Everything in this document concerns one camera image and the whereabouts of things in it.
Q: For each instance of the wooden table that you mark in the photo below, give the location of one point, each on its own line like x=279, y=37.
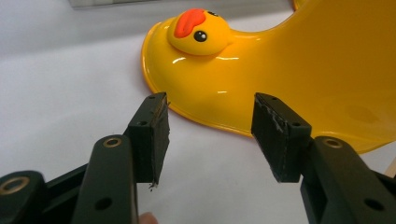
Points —
x=391, y=170

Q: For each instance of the yellow duck rain boot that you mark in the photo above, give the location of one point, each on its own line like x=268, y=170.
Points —
x=280, y=62
x=298, y=3

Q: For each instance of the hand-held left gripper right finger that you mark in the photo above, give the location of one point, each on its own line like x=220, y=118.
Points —
x=280, y=146

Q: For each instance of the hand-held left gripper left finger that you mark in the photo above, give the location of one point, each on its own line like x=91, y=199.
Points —
x=149, y=140

